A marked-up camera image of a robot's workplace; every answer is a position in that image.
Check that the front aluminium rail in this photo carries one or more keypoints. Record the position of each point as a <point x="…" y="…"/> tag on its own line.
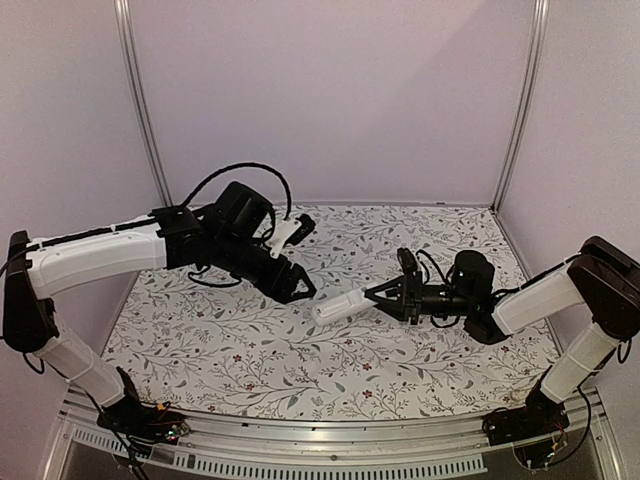
<point x="228" y="447"/>

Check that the left aluminium frame post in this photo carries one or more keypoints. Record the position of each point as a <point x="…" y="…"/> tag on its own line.
<point x="133" y="72"/>

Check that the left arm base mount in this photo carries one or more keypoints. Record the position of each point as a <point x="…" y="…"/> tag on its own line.
<point x="149" y="424"/>

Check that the white remote control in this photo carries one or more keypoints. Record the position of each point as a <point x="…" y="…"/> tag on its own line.
<point x="339" y="307"/>

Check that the right aluminium frame post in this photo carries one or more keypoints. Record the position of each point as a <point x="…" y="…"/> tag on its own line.
<point x="517" y="133"/>

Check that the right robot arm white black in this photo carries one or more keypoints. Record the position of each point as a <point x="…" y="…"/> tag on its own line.
<point x="599" y="276"/>

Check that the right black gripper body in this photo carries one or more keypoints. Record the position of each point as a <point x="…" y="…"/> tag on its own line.
<point x="409" y="297"/>

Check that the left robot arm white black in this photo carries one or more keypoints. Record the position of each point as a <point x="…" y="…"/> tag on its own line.
<point x="238" y="233"/>

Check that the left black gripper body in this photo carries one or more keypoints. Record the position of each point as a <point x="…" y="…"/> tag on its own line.
<point x="270" y="283"/>

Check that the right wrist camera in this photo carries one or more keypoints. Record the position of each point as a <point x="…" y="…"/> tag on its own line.
<point x="409" y="264"/>

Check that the aluminium frame post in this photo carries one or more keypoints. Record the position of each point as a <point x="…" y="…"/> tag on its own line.
<point x="133" y="72"/>
<point x="517" y="133"/>

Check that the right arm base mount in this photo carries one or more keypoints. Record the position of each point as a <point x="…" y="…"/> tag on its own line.
<point x="540" y="422"/>

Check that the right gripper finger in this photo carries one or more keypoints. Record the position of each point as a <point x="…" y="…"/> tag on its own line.
<point x="397" y="309"/>
<point x="389" y="290"/>

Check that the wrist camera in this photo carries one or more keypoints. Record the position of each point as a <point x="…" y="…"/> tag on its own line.
<point x="409" y="264"/>
<point x="289" y="232"/>

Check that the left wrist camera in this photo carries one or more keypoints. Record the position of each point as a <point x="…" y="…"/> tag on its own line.
<point x="289" y="232"/>

